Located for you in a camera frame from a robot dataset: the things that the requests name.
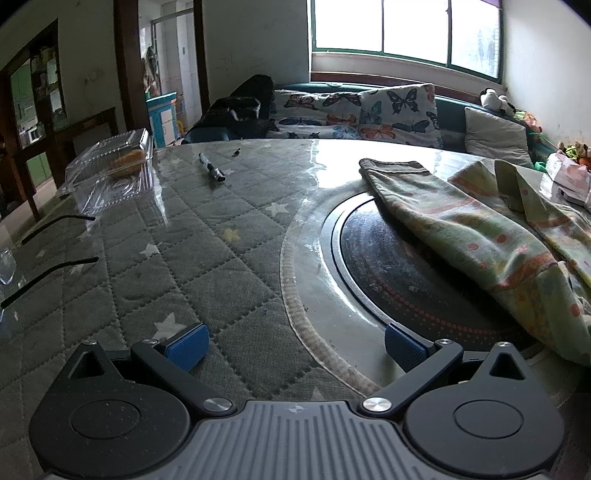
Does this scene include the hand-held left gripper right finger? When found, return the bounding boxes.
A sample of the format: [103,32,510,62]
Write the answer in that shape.
[359,322,533,417]

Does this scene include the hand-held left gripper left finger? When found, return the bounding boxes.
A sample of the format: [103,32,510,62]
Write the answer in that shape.
[60,322,237,417]

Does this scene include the green printed garment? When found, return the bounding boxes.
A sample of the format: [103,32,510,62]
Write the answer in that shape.
[359,158,591,367]

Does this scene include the round black stove plate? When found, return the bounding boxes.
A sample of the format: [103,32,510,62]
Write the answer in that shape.
[321,189,550,352]

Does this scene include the eyeglasses with black temples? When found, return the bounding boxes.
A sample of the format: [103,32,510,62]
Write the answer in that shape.
[0,213,100,310]

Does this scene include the clear plastic clamshell container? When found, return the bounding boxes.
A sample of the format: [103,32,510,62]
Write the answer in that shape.
[58,128,155,217]

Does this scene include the black pen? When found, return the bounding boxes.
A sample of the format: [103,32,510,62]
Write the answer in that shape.
[198,152,227,184]

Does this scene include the yellow bread piece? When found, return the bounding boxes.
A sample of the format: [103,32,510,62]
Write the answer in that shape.
[111,148,145,178]

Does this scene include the blue white toy cabinet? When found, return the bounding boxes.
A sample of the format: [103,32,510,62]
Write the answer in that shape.
[147,92,179,148]

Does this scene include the grey pillow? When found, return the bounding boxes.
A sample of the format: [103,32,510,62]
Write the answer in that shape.
[464,107,535,169]

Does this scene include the teal sofa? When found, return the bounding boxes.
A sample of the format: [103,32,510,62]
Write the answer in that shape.
[185,80,557,169]

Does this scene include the pink tissue pack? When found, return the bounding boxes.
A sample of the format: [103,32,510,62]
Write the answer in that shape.
[547,152,591,195]

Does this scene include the black bag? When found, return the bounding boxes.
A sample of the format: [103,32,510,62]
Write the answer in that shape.
[191,74,276,141]

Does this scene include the green orange plush toys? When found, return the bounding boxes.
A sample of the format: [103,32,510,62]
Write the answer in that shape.
[556,141,591,168]

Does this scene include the panda plush toy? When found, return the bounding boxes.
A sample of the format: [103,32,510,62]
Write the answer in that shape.
[480,89,516,116]

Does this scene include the wooden glass door cabinet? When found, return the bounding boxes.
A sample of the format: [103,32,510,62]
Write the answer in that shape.
[0,18,70,222]

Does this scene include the green framed window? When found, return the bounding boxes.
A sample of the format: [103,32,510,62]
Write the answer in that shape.
[308,0,504,79]

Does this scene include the brown wooden door frame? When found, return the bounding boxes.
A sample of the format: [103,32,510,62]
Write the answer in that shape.
[113,0,212,139]

